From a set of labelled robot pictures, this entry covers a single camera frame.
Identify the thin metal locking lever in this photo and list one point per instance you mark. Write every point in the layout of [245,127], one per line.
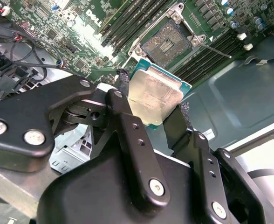
[217,51]

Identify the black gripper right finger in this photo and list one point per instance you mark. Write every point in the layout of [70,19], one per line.
[202,163]

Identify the silver CPU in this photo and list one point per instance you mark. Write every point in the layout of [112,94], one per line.
[155,98]

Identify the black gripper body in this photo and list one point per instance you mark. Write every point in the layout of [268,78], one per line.
[92,198]

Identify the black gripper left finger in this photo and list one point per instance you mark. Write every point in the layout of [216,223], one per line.
[22,121]

